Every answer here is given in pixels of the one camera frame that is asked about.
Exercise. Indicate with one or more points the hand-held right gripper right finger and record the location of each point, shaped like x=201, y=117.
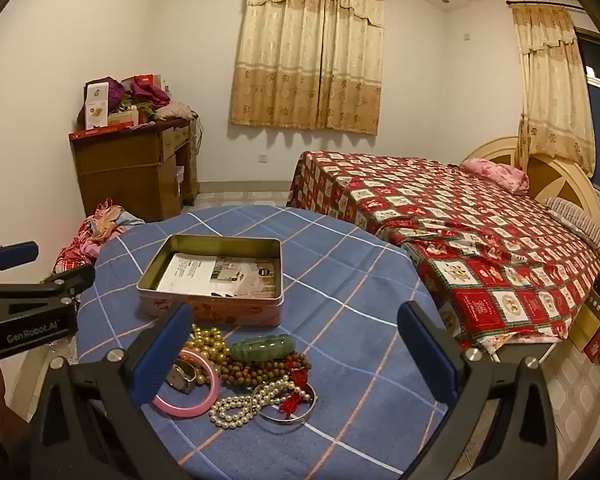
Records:
x=426, y=351

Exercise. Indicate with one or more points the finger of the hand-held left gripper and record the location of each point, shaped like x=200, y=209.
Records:
x=12, y=256
x=55, y=282

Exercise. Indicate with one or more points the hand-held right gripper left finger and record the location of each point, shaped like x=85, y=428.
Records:
x=162, y=355

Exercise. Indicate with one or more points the silver wristwatch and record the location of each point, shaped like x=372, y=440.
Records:
x=182, y=377

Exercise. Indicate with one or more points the pink bangle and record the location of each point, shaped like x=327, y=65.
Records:
x=213, y=390

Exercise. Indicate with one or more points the pink rectangular tin box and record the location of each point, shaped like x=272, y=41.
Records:
x=220, y=311

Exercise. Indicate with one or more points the silver bangle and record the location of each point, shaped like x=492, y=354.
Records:
x=301, y=417

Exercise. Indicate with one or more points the pile of colourful clothes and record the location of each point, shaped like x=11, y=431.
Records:
x=95, y=230

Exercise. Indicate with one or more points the white printed booklet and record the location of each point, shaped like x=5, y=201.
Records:
x=190, y=272

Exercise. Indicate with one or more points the blue plaid tablecloth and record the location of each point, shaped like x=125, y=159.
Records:
x=330, y=285

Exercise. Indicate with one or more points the bed with red quilt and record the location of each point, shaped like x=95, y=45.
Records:
x=480, y=240

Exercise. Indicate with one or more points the brown wooden desk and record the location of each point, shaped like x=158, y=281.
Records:
x=125, y=175

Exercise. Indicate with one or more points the flat red box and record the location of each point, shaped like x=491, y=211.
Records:
x=97, y=133

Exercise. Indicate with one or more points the yellow and red box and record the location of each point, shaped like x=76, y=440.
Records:
x=597, y=335

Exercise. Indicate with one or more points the tall white carton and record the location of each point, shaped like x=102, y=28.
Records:
x=96, y=105

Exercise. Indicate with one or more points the pink floral pillow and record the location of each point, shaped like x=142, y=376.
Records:
x=500, y=172

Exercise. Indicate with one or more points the small purple cloth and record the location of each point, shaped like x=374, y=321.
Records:
x=116, y=91

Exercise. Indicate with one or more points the striped pillow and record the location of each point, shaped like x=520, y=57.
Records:
x=577, y=220

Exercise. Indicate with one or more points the pink quilted cloth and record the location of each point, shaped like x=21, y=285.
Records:
x=172, y=111

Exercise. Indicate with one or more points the large purple cloth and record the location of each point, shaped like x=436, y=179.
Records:
x=150, y=92

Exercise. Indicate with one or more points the cream wooden headboard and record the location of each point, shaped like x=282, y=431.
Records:
x=555, y=175

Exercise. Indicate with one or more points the narrow beige patterned curtain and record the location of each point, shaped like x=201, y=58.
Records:
x=550, y=85

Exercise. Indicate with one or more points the wide beige patterned curtain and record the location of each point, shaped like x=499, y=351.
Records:
x=305, y=60

